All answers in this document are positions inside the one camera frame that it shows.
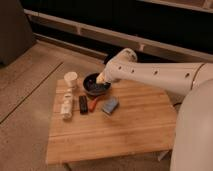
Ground white plastic bottle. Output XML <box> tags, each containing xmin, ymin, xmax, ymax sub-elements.
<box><xmin>60</xmin><ymin>90</ymin><xmax>74</xmax><ymax>120</ymax></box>

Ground white paper cup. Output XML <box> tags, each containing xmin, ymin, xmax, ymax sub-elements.
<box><xmin>64</xmin><ymin>72</ymin><xmax>78</xmax><ymax>88</ymax></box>

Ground wooden table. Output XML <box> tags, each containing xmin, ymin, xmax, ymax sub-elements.
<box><xmin>46</xmin><ymin>80</ymin><xmax>177</xmax><ymax>164</ymax></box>

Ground dark ceramic bowl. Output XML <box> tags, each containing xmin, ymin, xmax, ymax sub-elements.
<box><xmin>83</xmin><ymin>73</ymin><xmax>111</xmax><ymax>96</ymax></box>

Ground grey cabinet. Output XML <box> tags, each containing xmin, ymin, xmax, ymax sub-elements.
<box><xmin>0</xmin><ymin>0</ymin><xmax>36</xmax><ymax>65</ymax></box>

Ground black rectangular bar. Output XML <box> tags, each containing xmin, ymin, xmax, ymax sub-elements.
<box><xmin>79</xmin><ymin>96</ymin><xmax>88</xmax><ymax>114</ymax></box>

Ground blue sponge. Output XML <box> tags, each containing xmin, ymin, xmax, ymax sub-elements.
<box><xmin>102</xmin><ymin>97</ymin><xmax>119</xmax><ymax>115</ymax></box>

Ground dark shelving unit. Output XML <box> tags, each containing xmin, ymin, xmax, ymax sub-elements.
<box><xmin>20</xmin><ymin>0</ymin><xmax>213</xmax><ymax>61</ymax></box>

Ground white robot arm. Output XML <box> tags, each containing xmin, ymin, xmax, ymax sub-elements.
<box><xmin>96</xmin><ymin>48</ymin><xmax>213</xmax><ymax>171</ymax></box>

